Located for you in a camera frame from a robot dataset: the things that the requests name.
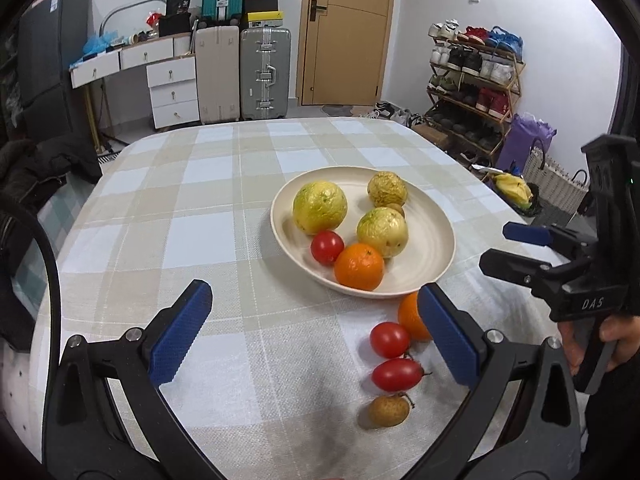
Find wooden shoe rack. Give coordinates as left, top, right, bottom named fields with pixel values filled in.
left=424, top=20, right=526, bottom=162

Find beige suitcase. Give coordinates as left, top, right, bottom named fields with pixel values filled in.
left=194, top=26, right=240, bottom=124

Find person's right hand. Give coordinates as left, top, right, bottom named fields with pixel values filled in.
left=556, top=313, right=640, bottom=376

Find black refrigerator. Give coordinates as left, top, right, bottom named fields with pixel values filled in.
left=17, top=0, right=91, bottom=141

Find black jacket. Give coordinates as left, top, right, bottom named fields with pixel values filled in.
left=1, top=136, right=102, bottom=211

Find white wicker basket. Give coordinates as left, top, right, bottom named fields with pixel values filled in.
left=523, top=138, right=589, bottom=214

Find small brown longan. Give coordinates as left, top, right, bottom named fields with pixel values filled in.
left=368, top=392, right=414, bottom=428

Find yellow guava left in plate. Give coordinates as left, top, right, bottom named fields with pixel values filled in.
left=292, top=181, right=348, bottom=236

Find orange in plate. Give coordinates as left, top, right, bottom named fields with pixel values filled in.
left=333, top=243, right=385, bottom=292

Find white drawer desk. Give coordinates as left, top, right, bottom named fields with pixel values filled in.
left=70, top=32, right=200, bottom=130

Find stacked shoe boxes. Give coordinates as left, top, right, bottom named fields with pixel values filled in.
left=241, top=0, right=283, bottom=28

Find purple bag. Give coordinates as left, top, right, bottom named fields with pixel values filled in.
left=496, top=113, right=556, bottom=170

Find orange mandarin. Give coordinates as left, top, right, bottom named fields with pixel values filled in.
left=397, top=292, right=432, bottom=342

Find wooden door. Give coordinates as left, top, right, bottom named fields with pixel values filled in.
left=296, top=0, right=394, bottom=105

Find wrinkled yellow-green guava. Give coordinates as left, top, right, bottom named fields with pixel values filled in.
left=367, top=171, right=408, bottom=207

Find red cherry tomato with stem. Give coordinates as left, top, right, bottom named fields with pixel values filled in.
left=371, top=356, right=431, bottom=393

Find silver suitcase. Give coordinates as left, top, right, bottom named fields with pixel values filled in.
left=240, top=27, right=291, bottom=120

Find cherry tomato in plate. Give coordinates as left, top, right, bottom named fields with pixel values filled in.
left=310, top=231, right=345, bottom=266

